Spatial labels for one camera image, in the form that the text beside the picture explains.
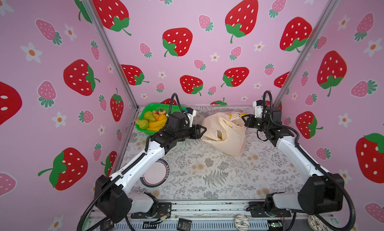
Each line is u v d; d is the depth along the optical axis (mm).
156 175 846
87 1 687
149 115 1035
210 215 731
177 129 583
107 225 687
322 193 408
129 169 436
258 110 730
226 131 764
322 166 446
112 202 394
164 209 747
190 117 676
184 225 686
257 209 734
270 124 622
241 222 698
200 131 702
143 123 956
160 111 1074
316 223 687
